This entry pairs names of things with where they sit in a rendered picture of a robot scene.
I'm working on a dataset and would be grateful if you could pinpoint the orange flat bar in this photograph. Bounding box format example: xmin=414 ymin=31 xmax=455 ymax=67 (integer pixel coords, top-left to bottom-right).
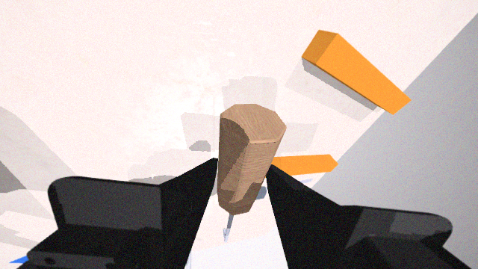
xmin=301 ymin=29 xmax=411 ymax=114
xmin=271 ymin=155 xmax=338 ymax=176

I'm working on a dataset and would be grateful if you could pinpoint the wooden-handled tool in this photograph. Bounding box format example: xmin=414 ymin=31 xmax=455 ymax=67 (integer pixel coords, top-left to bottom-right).
xmin=217 ymin=104 xmax=287 ymax=243

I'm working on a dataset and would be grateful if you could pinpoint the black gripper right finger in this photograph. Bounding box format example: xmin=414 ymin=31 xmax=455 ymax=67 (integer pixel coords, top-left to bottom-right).
xmin=266 ymin=164 xmax=453 ymax=269

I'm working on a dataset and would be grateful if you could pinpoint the grey metal cylinder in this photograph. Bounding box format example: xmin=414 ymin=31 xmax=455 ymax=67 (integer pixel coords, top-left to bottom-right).
xmin=186 ymin=251 xmax=191 ymax=269

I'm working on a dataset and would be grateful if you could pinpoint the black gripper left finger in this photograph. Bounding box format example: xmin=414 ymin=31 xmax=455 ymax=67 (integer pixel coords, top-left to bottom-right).
xmin=48 ymin=158 xmax=218 ymax=269

